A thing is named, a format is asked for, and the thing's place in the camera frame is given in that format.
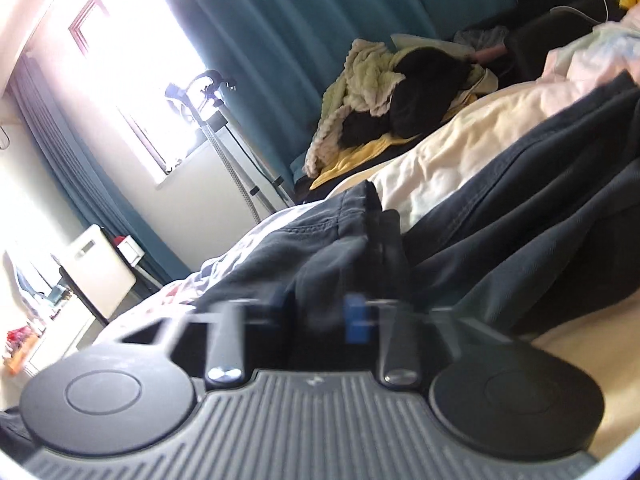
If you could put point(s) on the window frame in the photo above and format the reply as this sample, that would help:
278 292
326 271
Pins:
136 49

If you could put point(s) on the pastel bed sheet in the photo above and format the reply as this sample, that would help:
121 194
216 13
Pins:
417 181

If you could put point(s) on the dark navy garment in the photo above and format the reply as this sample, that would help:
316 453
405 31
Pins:
546 232

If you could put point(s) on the black clothes pile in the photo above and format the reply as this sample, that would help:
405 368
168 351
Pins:
419 103

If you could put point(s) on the white black chair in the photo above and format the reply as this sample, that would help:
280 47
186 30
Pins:
101 273

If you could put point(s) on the yellow cloth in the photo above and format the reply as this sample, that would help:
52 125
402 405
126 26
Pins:
350 158

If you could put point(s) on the teal curtain right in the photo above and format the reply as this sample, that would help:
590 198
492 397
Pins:
283 54

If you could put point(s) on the garment steamer stand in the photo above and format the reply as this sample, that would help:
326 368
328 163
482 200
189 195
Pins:
202 102

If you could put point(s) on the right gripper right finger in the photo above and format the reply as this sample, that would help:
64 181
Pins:
412 348

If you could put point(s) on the white desk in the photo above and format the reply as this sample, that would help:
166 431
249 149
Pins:
60 338

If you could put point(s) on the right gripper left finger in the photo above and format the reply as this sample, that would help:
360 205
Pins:
222 345

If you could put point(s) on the blue curtain left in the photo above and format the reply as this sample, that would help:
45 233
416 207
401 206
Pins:
94 197

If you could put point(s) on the black sofa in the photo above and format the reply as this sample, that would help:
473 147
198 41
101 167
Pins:
533 28

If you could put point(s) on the cream knitted blanket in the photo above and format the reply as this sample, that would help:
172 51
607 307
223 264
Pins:
365 85

